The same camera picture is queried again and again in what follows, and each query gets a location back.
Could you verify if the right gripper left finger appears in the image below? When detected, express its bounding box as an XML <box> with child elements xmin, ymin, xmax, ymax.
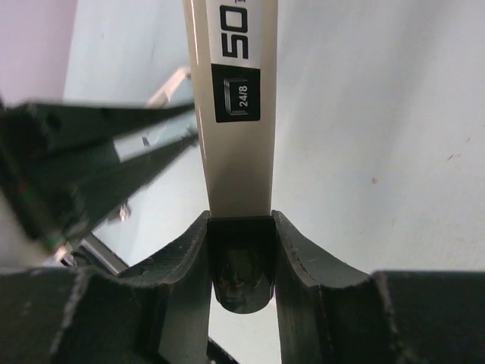
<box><xmin>1</xmin><ymin>213</ymin><xmax>211</xmax><ymax>363</ymax></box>

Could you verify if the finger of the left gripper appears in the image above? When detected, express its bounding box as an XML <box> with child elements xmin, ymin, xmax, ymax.
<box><xmin>0</xmin><ymin>99</ymin><xmax>196</xmax><ymax>164</ymax></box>
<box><xmin>22</xmin><ymin>133</ymin><xmax>198</xmax><ymax>250</ymax></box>

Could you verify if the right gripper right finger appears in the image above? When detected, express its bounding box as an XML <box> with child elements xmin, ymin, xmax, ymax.
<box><xmin>273</xmin><ymin>212</ymin><xmax>484</xmax><ymax>363</ymax></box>

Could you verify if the light blue stapler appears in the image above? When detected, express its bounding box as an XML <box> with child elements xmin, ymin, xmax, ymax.
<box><xmin>114</xmin><ymin>65</ymin><xmax>196</xmax><ymax>161</ymax></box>

